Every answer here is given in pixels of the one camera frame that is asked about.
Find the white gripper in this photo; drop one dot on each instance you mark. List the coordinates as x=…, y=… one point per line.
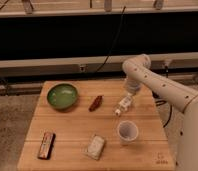
x=132, y=86

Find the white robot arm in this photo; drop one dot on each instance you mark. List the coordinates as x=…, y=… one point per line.
x=183, y=98

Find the green ceramic bowl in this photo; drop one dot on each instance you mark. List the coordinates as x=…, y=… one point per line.
x=62, y=96

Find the red chili pepper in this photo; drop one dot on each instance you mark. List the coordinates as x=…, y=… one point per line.
x=96, y=103

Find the clear plastic cup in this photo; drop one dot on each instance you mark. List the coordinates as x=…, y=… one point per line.
x=127, y=132

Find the wooden board table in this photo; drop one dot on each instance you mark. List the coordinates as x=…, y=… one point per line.
x=75, y=128

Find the brown chocolate bar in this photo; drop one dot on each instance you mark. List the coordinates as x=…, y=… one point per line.
x=46, y=146

